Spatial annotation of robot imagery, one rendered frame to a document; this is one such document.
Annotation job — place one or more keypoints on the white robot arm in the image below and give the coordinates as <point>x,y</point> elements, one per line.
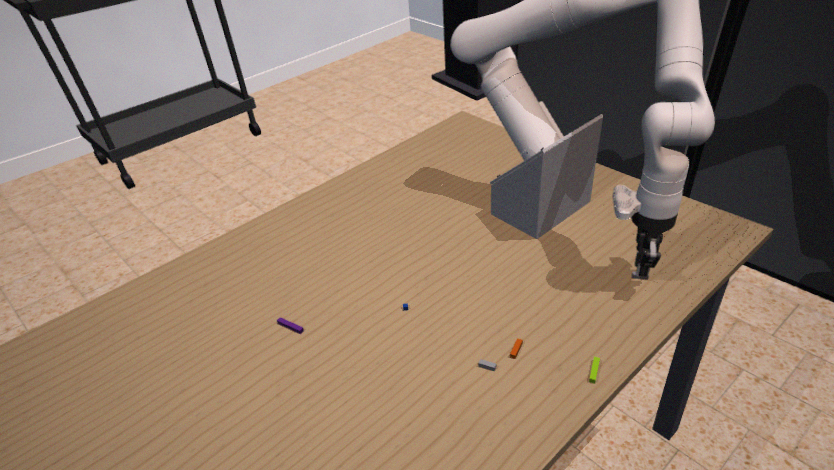
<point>678,74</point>

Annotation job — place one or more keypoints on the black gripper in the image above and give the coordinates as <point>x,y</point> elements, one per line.
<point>648,240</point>

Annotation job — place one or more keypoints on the lime green rod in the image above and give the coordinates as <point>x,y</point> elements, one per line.
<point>594,370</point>

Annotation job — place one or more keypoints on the orange rod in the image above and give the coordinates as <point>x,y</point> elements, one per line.
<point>516,348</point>

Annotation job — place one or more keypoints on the purple rod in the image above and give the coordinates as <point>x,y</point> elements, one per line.
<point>290,325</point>

